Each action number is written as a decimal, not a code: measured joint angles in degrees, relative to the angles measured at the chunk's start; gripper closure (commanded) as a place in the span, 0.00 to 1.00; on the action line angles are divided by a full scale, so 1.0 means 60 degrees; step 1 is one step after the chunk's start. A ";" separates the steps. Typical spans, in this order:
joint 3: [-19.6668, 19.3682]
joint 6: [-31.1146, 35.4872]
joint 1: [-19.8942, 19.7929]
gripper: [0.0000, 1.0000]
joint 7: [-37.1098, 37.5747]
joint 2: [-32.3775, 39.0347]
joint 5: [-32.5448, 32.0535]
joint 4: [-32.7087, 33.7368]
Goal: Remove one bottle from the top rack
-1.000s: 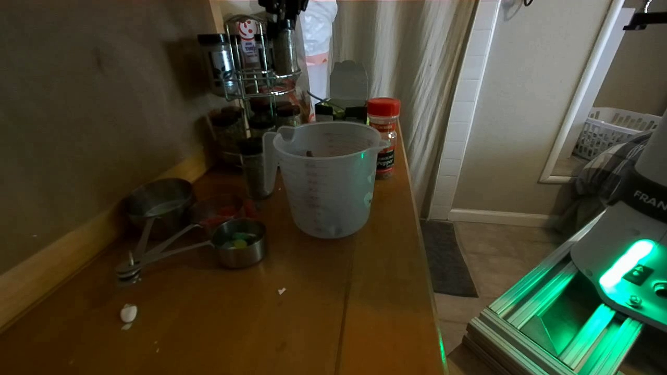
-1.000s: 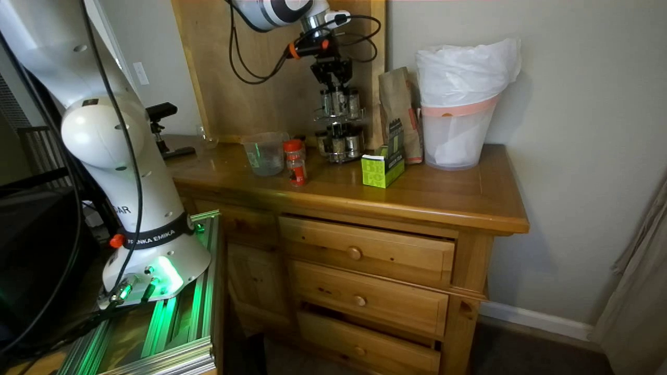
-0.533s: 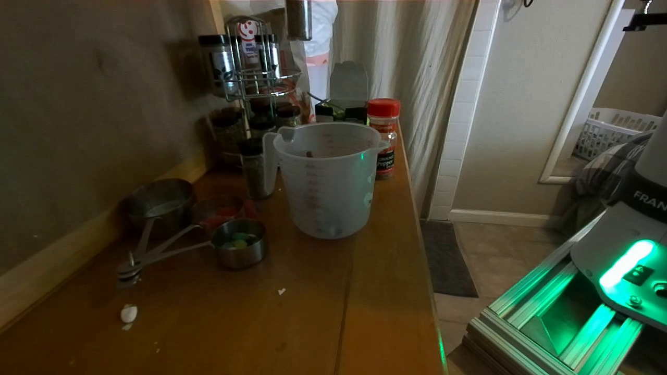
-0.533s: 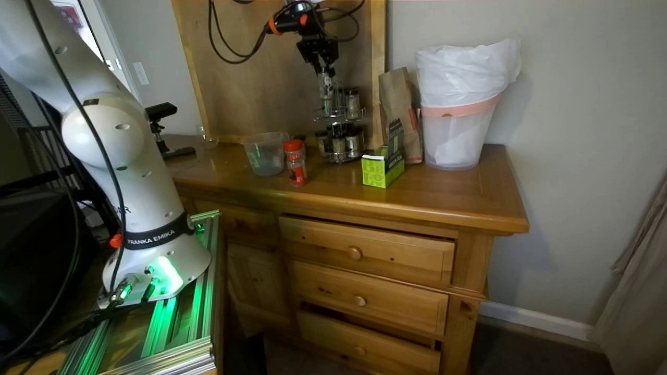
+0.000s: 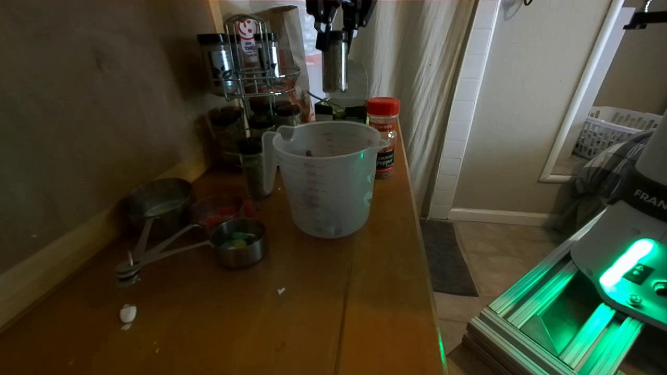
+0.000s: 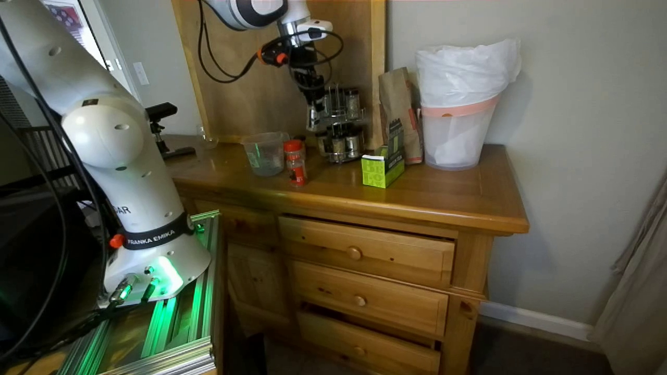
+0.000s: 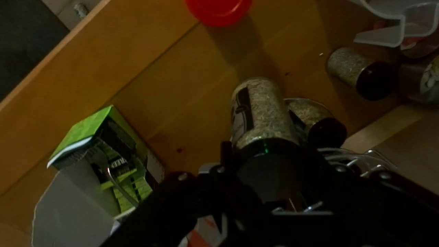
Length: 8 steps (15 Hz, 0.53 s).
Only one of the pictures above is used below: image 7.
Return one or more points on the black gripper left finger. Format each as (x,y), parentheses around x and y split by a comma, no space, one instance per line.
(173,210)

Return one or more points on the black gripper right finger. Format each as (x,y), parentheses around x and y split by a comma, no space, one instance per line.
(365,215)

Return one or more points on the grey cardboard box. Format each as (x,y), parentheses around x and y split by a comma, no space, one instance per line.
(69,215)

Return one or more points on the green tea box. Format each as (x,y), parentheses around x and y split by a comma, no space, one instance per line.
(98,132)

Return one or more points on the clear plastic measuring jug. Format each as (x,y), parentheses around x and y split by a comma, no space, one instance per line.
(402,22)

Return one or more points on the red lid spice jar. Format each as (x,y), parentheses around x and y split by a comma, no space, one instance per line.
(218,9)

